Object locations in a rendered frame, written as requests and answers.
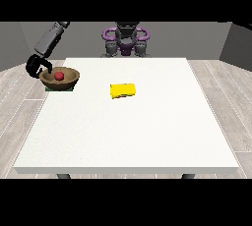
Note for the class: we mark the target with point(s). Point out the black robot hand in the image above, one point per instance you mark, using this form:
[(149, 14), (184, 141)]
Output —
[(33, 65)]

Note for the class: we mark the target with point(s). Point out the brown wooden bowl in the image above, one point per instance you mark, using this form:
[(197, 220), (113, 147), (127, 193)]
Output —
[(60, 81)]

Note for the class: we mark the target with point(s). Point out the small red ball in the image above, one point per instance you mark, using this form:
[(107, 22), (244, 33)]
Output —
[(59, 75)]

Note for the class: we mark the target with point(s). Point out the green square pad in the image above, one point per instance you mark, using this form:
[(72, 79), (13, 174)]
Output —
[(49, 89)]

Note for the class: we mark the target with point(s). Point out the yellow cup with melon print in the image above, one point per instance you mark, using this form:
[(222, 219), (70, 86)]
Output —
[(122, 90)]

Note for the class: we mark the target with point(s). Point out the grey robot trunk purple rings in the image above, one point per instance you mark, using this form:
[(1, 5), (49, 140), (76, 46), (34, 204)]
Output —
[(125, 42)]

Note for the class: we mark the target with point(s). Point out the dark table leg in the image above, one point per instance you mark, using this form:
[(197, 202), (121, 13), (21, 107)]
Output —
[(63, 176), (188, 176)]

